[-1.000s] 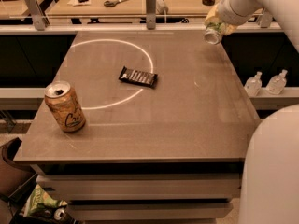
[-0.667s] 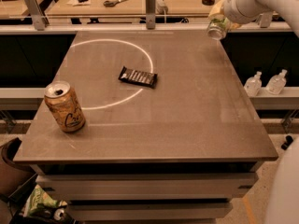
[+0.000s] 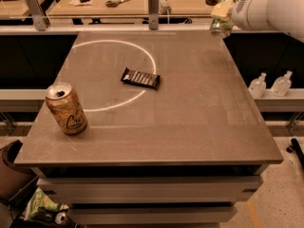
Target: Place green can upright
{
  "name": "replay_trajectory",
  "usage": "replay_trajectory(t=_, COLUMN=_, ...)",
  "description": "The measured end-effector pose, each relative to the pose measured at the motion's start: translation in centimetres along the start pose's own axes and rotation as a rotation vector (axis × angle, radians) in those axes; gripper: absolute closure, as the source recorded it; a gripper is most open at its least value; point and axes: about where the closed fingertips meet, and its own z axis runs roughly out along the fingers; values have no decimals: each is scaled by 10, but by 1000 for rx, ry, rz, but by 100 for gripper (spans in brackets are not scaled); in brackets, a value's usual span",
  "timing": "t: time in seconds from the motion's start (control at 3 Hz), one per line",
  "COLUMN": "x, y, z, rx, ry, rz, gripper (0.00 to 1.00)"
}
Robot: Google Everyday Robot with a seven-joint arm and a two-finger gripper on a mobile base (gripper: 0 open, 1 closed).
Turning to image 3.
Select clear sanitizer bottle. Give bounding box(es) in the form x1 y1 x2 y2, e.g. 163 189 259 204
248 73 266 99
271 70 293 97

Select metal bracket post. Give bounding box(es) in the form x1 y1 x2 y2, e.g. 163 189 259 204
25 0 50 31
148 0 159 30

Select green soda can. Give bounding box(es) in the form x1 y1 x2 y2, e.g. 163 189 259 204
209 0 238 38

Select white power adapter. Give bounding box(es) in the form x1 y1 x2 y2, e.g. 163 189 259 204
159 0 171 14

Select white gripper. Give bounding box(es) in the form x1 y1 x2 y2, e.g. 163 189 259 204
211 0 273 30

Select scissors on desk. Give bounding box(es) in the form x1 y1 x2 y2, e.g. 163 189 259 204
105 0 131 8

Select left metal bracket post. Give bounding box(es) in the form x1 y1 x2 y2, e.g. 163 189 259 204
25 0 50 31

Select orange LaCroix can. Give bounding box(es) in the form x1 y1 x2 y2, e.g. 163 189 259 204
46 82 87 135

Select brown bin on floor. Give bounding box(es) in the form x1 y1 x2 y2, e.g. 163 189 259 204
0 140 38 205

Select middle metal bracket post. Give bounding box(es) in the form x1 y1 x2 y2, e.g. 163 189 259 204
148 0 159 30

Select clear sanitizer bottle far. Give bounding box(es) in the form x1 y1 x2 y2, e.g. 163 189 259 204
271 70 293 97

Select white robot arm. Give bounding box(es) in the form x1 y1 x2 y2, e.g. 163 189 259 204
210 0 304 42

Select green chip bag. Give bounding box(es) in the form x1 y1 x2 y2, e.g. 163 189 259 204
25 188 68 225

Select clear sanitizer bottle near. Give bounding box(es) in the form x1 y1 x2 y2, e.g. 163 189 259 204
248 73 266 99

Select black chair caster leg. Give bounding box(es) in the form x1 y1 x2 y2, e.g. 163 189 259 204
286 138 304 169

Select dark chocolate bar wrapper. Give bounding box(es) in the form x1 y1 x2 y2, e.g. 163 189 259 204
121 67 161 89

